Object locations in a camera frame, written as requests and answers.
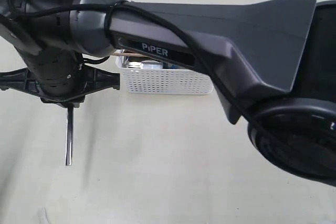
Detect white perforated plastic basket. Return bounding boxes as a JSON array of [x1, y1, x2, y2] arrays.
[[115, 50, 214, 95]]

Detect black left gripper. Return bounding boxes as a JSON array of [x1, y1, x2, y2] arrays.
[[1, 48, 120, 108]]

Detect steel cup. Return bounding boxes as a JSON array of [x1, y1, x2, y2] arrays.
[[126, 60, 163, 69]]

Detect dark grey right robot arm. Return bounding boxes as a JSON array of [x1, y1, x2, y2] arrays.
[[70, 0, 335, 185]]

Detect wooden chopstick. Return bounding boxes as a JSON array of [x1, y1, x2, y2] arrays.
[[111, 52, 147, 57]]

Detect silver table knife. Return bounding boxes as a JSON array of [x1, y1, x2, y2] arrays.
[[65, 105, 74, 166]]

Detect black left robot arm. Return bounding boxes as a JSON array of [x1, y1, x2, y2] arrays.
[[1, 0, 121, 108]]

